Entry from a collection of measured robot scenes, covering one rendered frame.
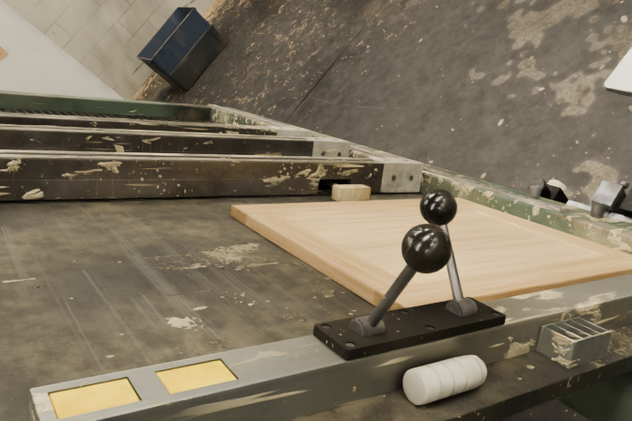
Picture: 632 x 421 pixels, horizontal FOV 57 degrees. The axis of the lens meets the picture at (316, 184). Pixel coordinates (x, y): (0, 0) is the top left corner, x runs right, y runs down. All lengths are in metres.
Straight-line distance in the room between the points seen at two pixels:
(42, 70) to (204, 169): 3.67
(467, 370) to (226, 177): 0.69
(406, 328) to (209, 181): 0.65
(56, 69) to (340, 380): 4.34
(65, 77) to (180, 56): 1.04
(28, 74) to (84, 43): 1.53
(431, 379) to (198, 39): 4.93
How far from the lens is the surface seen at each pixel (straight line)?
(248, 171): 1.14
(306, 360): 0.48
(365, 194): 1.22
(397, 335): 0.52
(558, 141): 2.56
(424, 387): 0.51
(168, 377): 0.44
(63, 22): 6.10
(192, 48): 5.29
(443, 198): 0.59
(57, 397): 0.43
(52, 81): 4.72
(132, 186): 1.06
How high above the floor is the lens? 1.86
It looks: 35 degrees down
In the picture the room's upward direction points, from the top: 47 degrees counter-clockwise
